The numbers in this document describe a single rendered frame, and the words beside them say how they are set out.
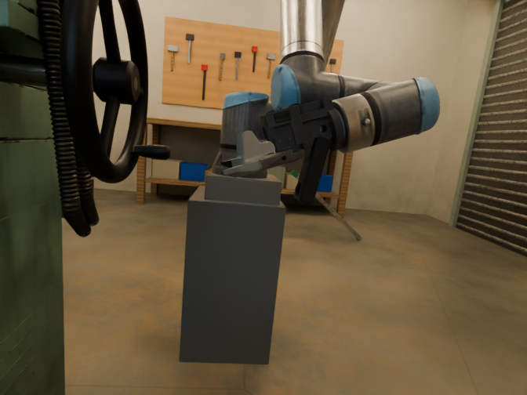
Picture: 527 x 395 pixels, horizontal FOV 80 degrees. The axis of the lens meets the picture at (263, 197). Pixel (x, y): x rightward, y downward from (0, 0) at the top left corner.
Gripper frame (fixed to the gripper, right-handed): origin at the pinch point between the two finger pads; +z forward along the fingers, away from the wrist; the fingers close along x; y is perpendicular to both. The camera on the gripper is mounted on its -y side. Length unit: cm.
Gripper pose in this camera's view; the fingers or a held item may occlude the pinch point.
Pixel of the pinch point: (222, 172)
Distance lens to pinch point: 51.6
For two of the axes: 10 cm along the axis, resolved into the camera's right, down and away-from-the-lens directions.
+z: -9.6, 2.7, -0.8
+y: -2.5, -9.4, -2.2
